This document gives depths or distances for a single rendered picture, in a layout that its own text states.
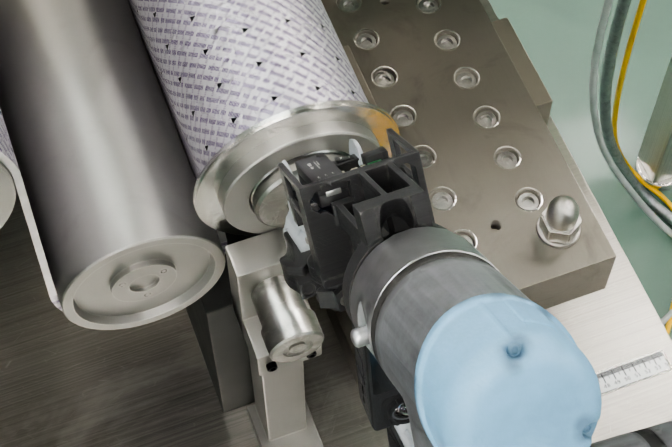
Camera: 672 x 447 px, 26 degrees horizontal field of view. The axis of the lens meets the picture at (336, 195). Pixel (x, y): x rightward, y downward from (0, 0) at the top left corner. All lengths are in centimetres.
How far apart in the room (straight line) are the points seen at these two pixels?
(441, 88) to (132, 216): 40
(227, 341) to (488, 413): 56
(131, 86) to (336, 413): 38
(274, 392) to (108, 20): 32
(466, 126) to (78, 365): 40
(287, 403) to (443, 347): 58
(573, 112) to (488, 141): 128
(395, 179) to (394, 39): 55
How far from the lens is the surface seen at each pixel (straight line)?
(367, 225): 74
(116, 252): 99
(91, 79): 106
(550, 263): 121
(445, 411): 62
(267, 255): 101
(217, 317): 112
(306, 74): 96
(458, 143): 126
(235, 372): 122
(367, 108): 95
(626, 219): 245
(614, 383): 132
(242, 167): 94
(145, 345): 132
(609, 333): 134
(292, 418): 124
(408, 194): 75
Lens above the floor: 209
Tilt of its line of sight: 60 degrees down
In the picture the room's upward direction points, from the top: straight up
